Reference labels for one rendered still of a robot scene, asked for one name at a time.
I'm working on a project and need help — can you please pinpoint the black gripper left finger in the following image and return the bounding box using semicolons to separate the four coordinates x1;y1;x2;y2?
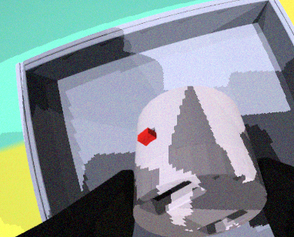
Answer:
15;170;135;237

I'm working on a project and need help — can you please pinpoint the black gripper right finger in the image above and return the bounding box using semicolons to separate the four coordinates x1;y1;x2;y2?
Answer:
256;158;294;237

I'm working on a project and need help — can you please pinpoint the white cylinder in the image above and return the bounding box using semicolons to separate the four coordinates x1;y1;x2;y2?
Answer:
132;85;267;237

